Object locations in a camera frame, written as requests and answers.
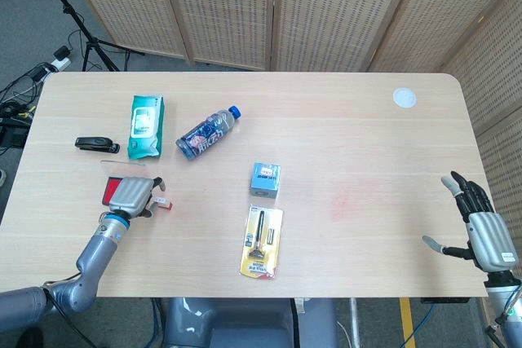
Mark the red ink pad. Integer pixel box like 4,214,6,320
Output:
99,160,147,206

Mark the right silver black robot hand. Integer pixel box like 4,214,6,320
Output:
422,171,520,274

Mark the metal table leg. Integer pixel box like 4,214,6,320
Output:
347,297,363,348

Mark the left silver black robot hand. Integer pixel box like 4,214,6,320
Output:
106,175,167,219

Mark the green wet wipes pack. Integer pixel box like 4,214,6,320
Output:
126,95,166,161

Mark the blue-capped drink bottle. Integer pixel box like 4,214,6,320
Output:
175,105,243,161

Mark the blue speaker box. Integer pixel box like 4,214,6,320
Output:
249,161,282,200

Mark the black cable bundle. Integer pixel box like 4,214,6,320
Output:
0,61,55,149

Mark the white power strip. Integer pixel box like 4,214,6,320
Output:
48,46,73,72

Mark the yellow razor blister pack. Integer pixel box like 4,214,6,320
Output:
239,205,285,280

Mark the black stapler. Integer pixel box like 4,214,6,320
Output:
74,136,122,155

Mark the black tripod stand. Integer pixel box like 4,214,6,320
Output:
30,0,144,73

